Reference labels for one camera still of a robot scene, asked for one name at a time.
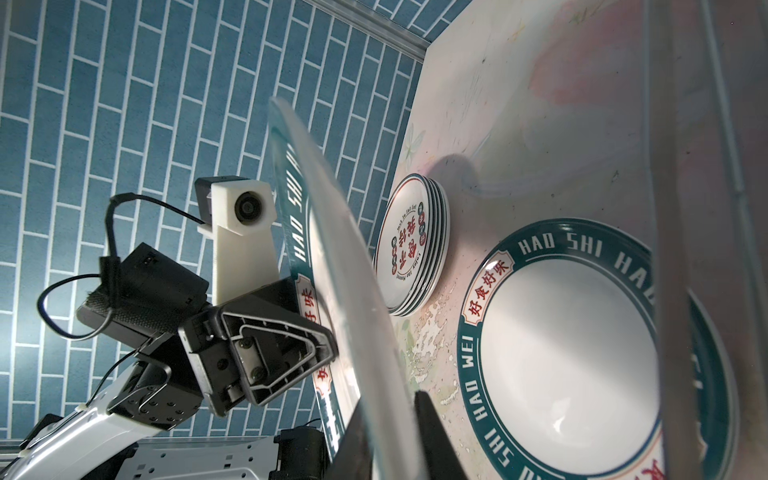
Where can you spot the aluminium mounting rail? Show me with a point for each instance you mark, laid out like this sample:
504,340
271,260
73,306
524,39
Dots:
226,459

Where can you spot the small red rimmed white plate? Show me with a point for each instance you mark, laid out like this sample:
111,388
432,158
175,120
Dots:
424,288

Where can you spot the white plate red characters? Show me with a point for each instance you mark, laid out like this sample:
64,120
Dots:
403,239

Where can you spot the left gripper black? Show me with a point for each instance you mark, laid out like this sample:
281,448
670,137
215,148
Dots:
255,347

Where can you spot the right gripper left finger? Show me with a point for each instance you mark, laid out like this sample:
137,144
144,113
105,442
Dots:
354,459

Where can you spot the metal wire dish rack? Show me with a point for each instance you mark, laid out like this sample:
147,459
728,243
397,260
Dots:
705,145

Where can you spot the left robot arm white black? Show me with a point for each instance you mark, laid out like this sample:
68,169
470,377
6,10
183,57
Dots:
185,353

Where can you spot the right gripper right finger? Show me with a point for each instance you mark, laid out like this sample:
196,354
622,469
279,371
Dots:
441,459

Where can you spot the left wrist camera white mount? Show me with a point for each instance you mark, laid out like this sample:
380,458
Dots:
238,215

